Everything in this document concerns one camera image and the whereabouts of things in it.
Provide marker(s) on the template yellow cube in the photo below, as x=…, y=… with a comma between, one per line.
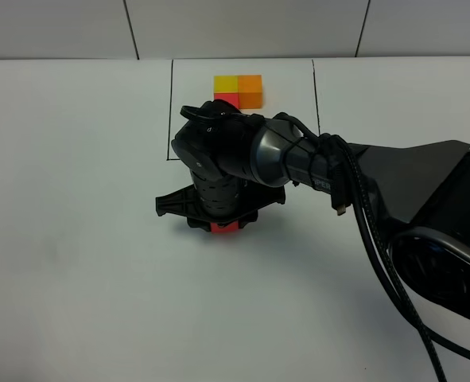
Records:
x=226, y=84

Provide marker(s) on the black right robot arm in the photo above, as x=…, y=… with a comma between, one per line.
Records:
x=418, y=197

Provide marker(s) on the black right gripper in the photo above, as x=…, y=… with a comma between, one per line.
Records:
x=223, y=200

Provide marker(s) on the template red cube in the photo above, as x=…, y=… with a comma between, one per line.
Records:
x=229, y=97

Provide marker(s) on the template orange cube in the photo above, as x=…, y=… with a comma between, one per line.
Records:
x=250, y=92

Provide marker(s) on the red wooden cube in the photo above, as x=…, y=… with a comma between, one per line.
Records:
x=224, y=228

